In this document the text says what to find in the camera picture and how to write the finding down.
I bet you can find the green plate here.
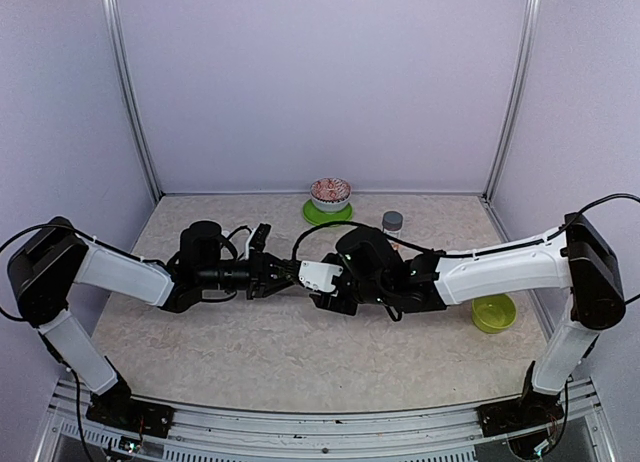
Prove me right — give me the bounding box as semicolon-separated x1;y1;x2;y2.
302;199;353;226

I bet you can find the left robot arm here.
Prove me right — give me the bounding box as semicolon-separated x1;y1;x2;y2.
1;217;301;427

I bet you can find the red patterned white bowl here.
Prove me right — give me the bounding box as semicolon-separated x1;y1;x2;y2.
310;177;352;213

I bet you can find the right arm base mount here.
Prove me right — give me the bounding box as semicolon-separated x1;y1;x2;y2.
476;382;565;437

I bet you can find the aluminium frame post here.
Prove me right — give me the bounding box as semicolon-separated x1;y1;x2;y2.
483;0;541;204
102;0;164;205

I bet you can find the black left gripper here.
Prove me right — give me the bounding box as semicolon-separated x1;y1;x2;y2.
198;248;298;300

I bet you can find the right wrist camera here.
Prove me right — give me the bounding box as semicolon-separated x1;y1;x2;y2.
298;260;343;294

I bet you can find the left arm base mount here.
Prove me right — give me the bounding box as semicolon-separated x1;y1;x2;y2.
86;394;175;439

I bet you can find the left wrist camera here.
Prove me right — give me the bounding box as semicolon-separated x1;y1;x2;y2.
243;223;271;260

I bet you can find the front aluminium rail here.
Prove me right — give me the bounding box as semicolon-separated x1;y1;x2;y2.
36;379;622;461

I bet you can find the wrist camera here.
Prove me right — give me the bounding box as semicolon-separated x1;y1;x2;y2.
243;223;271;260
298;260;343;294

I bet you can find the right aluminium frame post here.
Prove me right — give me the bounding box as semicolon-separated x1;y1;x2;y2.
483;0;541;204

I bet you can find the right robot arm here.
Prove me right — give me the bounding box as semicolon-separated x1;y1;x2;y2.
295;193;547;411

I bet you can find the amber bottle grey cap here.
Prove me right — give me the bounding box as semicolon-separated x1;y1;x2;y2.
381;211;404;250

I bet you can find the left aluminium frame post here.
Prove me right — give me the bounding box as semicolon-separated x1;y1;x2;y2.
102;0;164;205

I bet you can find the lime green bowl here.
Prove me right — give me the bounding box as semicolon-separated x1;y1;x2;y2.
471;294;517;334

